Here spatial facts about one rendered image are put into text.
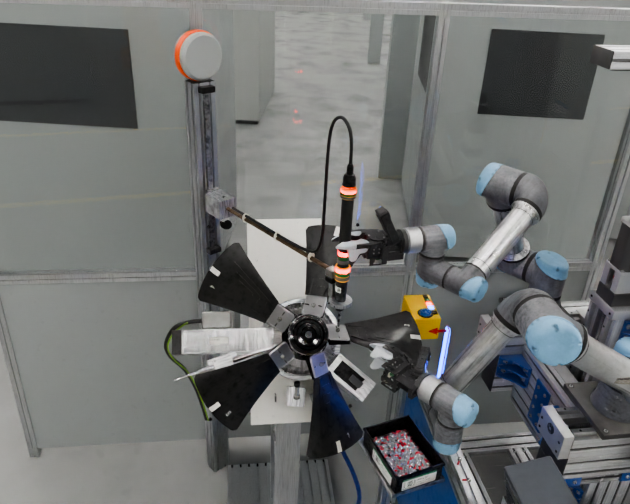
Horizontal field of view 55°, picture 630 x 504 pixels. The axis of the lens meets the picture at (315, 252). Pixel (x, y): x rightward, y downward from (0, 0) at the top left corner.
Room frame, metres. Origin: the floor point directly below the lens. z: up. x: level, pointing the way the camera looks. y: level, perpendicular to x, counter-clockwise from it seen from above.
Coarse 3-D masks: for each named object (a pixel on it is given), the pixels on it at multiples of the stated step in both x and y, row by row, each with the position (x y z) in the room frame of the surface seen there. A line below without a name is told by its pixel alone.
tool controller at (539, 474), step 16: (528, 464) 0.96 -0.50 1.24; (544, 464) 0.95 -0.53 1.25; (512, 480) 0.92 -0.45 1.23; (528, 480) 0.92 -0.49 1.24; (544, 480) 0.91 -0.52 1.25; (560, 480) 0.91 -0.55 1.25; (512, 496) 0.91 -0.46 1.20; (528, 496) 0.88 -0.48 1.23; (544, 496) 0.88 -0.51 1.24; (560, 496) 0.87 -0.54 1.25
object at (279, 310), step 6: (276, 306) 1.50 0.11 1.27; (282, 306) 1.50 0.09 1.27; (276, 312) 1.50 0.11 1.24; (282, 312) 1.49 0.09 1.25; (288, 312) 1.49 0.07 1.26; (270, 318) 1.51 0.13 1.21; (276, 318) 1.50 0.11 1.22; (282, 318) 1.50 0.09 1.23; (288, 318) 1.49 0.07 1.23; (270, 324) 1.51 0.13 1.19; (282, 324) 1.50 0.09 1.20; (288, 324) 1.49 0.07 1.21; (282, 330) 1.50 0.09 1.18
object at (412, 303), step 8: (408, 296) 1.89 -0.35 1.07; (416, 296) 1.90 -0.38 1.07; (408, 304) 1.84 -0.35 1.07; (416, 304) 1.84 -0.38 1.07; (424, 304) 1.84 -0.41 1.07; (432, 304) 1.85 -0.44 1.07; (416, 312) 1.79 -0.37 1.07; (416, 320) 1.75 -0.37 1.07; (424, 320) 1.75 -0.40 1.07; (432, 320) 1.75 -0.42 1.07; (440, 320) 1.76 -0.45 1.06; (424, 328) 1.75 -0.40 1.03; (432, 328) 1.76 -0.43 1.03; (424, 336) 1.75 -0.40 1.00; (432, 336) 1.76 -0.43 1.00
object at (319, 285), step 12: (312, 228) 1.72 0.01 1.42; (324, 228) 1.71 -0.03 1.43; (312, 240) 1.70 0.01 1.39; (324, 240) 1.68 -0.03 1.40; (324, 252) 1.65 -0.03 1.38; (336, 252) 1.63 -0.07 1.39; (312, 264) 1.64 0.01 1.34; (312, 276) 1.61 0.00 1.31; (324, 276) 1.58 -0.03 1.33; (312, 288) 1.58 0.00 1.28; (324, 288) 1.55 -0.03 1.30
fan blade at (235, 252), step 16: (224, 256) 1.56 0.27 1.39; (240, 256) 1.56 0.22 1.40; (208, 272) 1.56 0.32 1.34; (224, 272) 1.55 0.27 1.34; (240, 272) 1.54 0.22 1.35; (256, 272) 1.53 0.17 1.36; (208, 288) 1.55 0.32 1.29; (224, 288) 1.54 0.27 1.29; (240, 288) 1.53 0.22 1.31; (256, 288) 1.52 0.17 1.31; (224, 304) 1.54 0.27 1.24; (240, 304) 1.53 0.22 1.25; (256, 304) 1.51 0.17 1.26; (272, 304) 1.50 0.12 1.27
